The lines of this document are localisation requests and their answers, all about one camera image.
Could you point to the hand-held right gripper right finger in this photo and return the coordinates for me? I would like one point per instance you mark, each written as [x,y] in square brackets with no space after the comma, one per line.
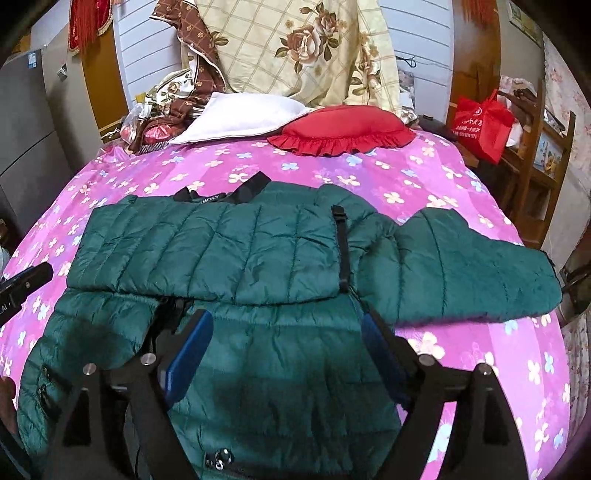
[376,341]

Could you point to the white pillow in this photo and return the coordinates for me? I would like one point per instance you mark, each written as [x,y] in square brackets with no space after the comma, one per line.
[231,120]

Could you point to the dark green puffer jacket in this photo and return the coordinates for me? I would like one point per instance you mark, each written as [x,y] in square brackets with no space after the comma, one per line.
[258,244]

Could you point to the red tote bag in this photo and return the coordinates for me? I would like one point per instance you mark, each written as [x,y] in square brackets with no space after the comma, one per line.
[480,129]

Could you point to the wooden chair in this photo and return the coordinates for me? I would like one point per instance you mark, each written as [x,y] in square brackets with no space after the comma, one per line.
[535,138]

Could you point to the brown patterned cloth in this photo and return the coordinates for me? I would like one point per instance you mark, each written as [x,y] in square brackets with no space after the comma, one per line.
[194,37]

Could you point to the red tassel hanging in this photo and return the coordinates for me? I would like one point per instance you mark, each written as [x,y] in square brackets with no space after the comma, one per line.
[87,23]

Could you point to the red ruffled pillow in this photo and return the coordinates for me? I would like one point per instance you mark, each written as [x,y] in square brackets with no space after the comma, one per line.
[341,129]

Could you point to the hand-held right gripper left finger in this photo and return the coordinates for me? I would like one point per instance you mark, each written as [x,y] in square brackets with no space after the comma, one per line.
[189,355]

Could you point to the pale floral curtain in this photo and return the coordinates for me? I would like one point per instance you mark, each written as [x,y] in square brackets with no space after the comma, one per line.
[572,92]

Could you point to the cream rose-print quilt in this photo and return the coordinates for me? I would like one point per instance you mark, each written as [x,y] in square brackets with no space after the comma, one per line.
[277,46]

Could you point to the red foil packet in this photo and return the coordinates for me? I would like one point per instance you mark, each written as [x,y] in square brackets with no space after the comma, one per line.
[157,134]

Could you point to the clear plastic snack bag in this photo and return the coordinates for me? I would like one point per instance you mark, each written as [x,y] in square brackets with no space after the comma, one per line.
[131,122]

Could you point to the pink floral bedsheet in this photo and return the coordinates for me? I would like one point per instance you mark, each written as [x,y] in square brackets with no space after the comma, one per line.
[323,161]

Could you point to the grey refrigerator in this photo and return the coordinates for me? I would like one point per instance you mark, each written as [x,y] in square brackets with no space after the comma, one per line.
[27,138]

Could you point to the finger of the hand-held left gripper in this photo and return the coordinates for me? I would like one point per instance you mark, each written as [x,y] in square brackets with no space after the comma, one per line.
[37,275]

